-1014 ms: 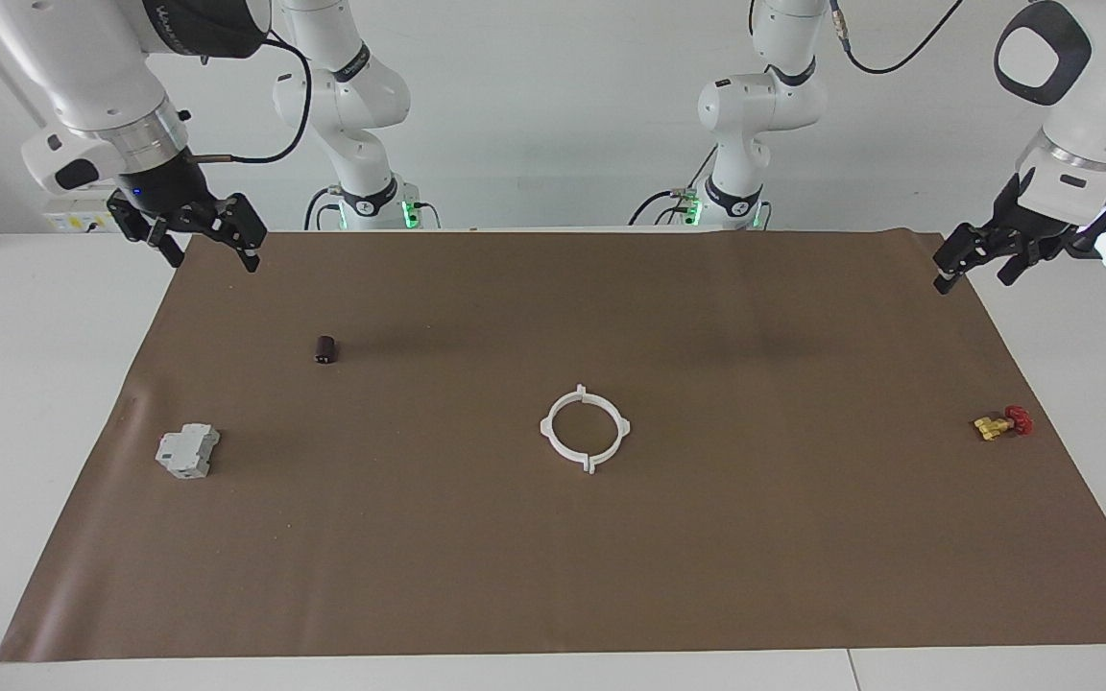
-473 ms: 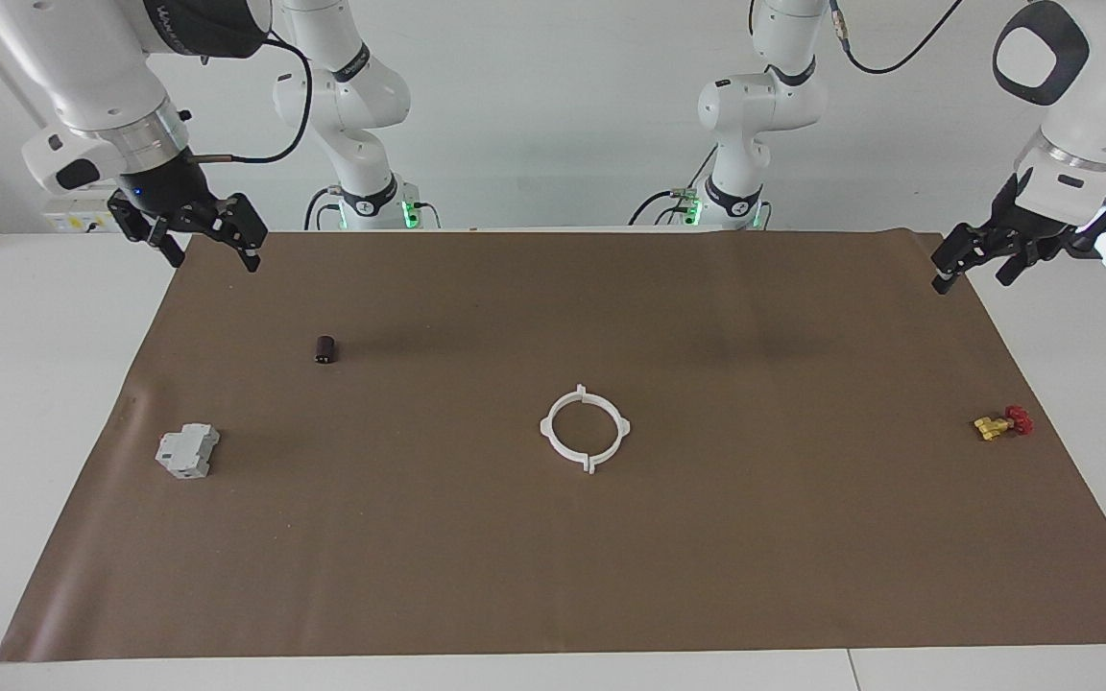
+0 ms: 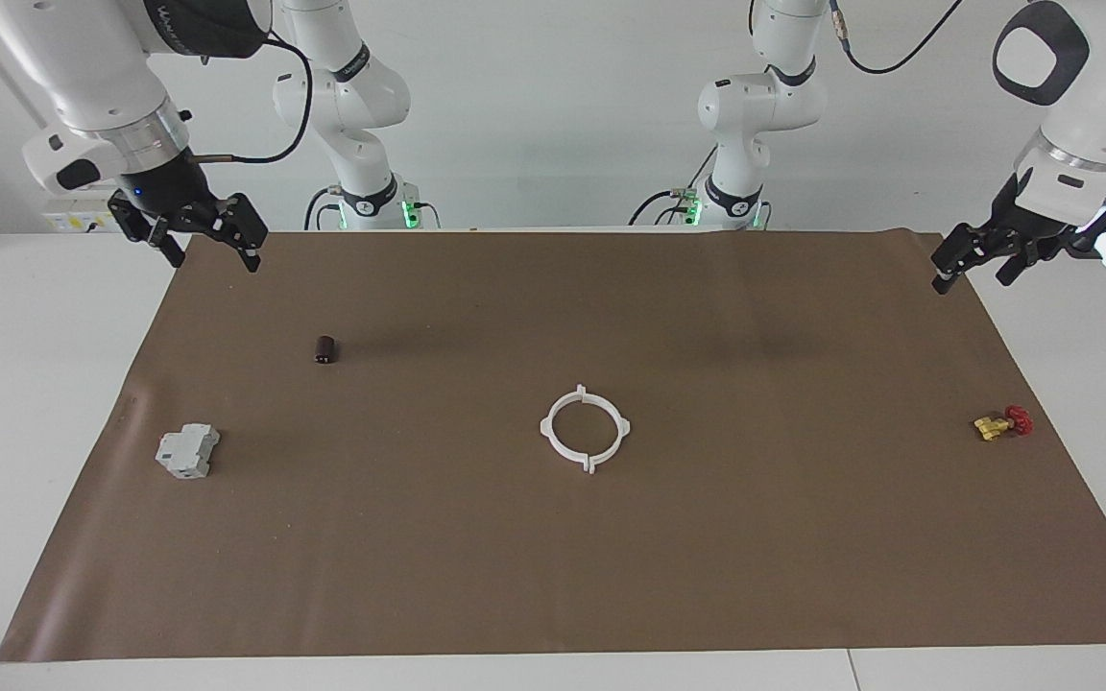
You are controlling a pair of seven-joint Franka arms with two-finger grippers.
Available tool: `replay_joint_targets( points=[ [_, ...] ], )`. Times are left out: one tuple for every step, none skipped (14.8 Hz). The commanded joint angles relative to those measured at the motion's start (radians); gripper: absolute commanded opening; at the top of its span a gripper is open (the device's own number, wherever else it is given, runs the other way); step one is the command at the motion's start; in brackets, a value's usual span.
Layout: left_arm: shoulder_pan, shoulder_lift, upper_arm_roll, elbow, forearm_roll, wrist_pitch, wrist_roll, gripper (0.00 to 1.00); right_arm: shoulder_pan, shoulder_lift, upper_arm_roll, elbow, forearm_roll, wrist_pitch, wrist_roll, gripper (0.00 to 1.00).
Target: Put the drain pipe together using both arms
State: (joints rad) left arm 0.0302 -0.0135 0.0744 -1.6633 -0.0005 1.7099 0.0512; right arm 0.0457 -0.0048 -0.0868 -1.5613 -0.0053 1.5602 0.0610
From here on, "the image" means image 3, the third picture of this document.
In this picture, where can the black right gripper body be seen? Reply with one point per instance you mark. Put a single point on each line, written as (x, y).
(169, 192)

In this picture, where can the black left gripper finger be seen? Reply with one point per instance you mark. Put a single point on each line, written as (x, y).
(961, 245)
(1038, 257)

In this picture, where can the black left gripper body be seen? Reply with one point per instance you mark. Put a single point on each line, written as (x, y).
(1023, 230)

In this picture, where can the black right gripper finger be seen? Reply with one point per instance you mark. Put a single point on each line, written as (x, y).
(142, 224)
(248, 223)

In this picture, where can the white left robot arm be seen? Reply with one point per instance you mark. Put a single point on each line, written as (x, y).
(764, 106)

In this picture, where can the white power strip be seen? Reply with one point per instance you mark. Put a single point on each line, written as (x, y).
(73, 219)

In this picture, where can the dark brown cylinder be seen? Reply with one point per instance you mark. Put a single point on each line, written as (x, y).
(326, 349)

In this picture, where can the grey circuit breaker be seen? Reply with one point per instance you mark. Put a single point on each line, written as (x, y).
(186, 451)

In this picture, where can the brown paper table mat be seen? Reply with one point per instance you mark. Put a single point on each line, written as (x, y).
(563, 557)

